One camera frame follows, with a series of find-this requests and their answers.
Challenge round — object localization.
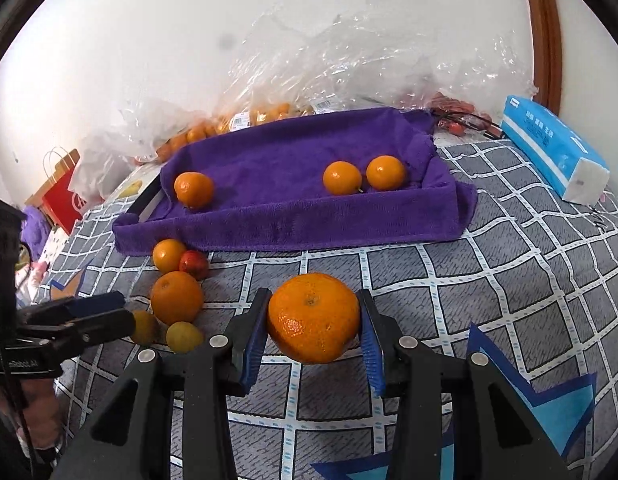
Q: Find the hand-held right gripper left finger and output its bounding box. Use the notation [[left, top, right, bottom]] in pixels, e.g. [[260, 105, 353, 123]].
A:
[[49, 287, 274, 480]]

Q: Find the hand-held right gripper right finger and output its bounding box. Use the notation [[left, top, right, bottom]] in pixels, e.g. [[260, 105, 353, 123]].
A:
[[356, 289, 574, 480]]

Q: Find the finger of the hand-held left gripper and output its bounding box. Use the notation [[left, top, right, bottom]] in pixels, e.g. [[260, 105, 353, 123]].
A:
[[49, 308, 138, 358], [18, 291, 126, 329]]

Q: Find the small yellow loquat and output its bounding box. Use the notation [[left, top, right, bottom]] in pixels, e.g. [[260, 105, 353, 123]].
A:
[[166, 321, 204, 354], [130, 310, 160, 346]]

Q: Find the large orange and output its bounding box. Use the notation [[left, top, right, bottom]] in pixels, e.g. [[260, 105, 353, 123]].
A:
[[267, 272, 362, 365], [150, 271, 205, 326]]

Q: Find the red tomato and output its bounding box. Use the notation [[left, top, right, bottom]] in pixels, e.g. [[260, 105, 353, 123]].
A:
[[179, 250, 210, 282]]

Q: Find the black tray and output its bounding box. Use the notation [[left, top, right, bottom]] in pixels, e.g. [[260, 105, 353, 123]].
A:
[[131, 175, 164, 223]]

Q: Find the purple towel-lined tray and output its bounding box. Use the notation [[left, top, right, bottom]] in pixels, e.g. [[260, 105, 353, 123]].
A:
[[112, 107, 477, 253]]

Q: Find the person's left hand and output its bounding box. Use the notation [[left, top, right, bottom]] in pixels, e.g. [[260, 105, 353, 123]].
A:
[[0, 375, 66, 461]]

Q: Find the white patterned pillow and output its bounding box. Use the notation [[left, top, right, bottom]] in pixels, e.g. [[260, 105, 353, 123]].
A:
[[41, 232, 70, 266]]

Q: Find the purple cloth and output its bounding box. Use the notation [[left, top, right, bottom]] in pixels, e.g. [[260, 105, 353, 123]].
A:
[[21, 207, 52, 256]]

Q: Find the red paper bag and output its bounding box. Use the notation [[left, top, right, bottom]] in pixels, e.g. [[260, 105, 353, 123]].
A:
[[24, 147, 97, 236]]

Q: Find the white plastic bag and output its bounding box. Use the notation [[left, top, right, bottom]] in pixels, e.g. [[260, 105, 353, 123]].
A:
[[69, 147, 134, 206]]

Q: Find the grey checked blanket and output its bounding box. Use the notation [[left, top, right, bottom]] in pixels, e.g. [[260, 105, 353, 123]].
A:
[[19, 137, 618, 480]]

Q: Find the clear bag of small oranges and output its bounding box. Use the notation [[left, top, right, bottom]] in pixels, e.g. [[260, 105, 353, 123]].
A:
[[81, 97, 230, 166], [216, 95, 340, 128]]

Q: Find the bag of red fruit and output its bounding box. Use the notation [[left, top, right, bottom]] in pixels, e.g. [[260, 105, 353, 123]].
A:
[[429, 110, 504, 138]]

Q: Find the pack of red cherry tomatoes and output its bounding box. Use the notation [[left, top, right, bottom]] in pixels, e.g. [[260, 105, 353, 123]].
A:
[[429, 91, 477, 121]]

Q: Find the blue tissue pack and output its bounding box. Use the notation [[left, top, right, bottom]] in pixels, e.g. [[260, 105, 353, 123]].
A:
[[500, 95, 611, 205]]

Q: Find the crumpled clear plastic wrap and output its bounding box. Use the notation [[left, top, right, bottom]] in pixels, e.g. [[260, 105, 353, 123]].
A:
[[229, 0, 540, 116]]

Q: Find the wooden door frame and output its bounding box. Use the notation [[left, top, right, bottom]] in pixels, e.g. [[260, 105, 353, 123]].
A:
[[516, 0, 564, 111]]

